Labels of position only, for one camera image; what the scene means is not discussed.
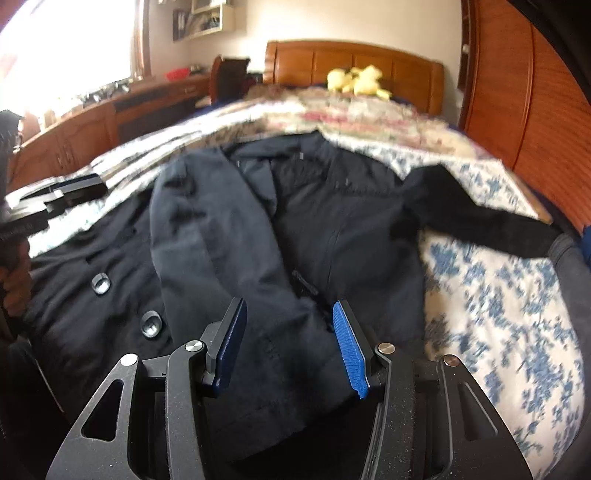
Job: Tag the yellow plush toy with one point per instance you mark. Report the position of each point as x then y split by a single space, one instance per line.
355 81

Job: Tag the dark grey cloth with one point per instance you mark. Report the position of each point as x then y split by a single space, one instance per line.
570 295

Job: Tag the person's left hand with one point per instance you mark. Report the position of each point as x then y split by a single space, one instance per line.
16 288

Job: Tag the wooden headboard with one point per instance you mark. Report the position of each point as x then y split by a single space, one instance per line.
323 62

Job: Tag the bright window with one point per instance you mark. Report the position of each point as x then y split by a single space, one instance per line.
69 46

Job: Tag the red bowl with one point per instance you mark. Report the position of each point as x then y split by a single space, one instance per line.
178 74

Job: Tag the dark navy coat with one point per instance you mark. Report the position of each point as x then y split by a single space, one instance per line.
207 230

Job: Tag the blue floral bedsheet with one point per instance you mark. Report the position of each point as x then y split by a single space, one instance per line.
485 300

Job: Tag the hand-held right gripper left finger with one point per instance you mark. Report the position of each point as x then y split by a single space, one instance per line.
231 344

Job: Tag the long wooden cabinet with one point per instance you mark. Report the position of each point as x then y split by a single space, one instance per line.
92 124

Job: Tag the pink floral quilt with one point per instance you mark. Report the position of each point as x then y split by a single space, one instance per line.
369 115

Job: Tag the wooden wardrobe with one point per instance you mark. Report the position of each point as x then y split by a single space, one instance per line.
521 92

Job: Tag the dark wooden chair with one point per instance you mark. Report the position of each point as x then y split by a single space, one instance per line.
228 78

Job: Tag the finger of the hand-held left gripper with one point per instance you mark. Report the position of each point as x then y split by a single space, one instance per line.
41 203
85 189

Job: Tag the white wall shelf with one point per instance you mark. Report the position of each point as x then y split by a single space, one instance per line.
205 18

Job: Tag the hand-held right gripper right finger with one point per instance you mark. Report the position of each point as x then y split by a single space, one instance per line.
348 350

